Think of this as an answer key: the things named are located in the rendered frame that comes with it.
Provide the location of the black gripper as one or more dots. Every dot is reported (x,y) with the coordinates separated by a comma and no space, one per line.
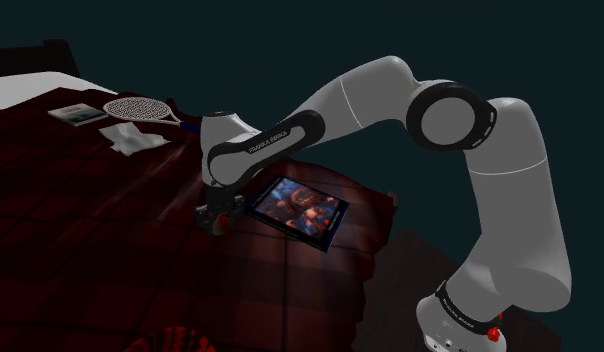
(219,207)

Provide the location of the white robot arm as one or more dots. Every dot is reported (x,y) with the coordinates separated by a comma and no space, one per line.
(506,195)

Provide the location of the book with colourful picture cover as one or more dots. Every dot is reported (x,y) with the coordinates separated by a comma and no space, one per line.
(297,207)

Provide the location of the crumpled white cloth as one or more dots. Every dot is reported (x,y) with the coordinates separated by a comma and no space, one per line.
(130,138)

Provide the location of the bed with dark red plaid cover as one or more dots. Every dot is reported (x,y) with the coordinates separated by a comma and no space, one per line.
(112,253)

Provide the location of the white tennis racket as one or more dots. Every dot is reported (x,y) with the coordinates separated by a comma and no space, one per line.
(138,109)

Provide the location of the small pale book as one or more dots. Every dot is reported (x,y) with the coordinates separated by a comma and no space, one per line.
(78,113)

